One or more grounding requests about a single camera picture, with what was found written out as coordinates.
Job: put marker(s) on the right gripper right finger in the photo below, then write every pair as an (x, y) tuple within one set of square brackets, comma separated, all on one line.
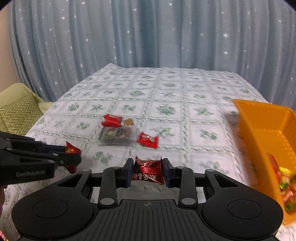
[(186, 180)]

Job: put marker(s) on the green zigzag cushion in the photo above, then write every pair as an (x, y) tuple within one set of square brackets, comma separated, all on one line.
[(19, 116)]

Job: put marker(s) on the bright red snack packet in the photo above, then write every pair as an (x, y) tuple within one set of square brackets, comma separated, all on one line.
[(112, 121)]

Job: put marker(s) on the dark red snack packet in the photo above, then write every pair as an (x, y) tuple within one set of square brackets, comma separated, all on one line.
[(148, 170)]

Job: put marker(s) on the floral white tablecloth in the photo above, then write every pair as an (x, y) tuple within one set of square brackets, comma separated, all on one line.
[(190, 110)]

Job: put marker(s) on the snacks pile in basket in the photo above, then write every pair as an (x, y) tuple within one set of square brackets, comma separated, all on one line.
[(286, 184)]

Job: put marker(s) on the orange plastic basket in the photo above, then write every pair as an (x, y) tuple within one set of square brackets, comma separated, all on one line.
[(268, 130)]

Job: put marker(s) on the small red snack packet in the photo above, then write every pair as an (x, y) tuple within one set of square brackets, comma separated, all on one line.
[(148, 141)]

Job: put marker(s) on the red candy packet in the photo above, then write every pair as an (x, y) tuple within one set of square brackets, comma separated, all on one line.
[(73, 157)]

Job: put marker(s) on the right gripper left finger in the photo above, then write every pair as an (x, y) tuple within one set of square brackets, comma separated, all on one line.
[(85, 189)]

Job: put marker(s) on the clear mixed nuts packet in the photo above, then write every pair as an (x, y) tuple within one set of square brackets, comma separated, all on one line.
[(124, 135)]

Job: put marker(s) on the blue star curtain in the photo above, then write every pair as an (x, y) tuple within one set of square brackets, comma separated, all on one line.
[(56, 44)]

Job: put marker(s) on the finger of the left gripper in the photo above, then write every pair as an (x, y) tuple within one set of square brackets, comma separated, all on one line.
[(30, 145), (26, 159)]

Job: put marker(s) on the small brown candy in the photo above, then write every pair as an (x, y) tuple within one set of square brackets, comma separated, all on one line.
[(128, 122)]

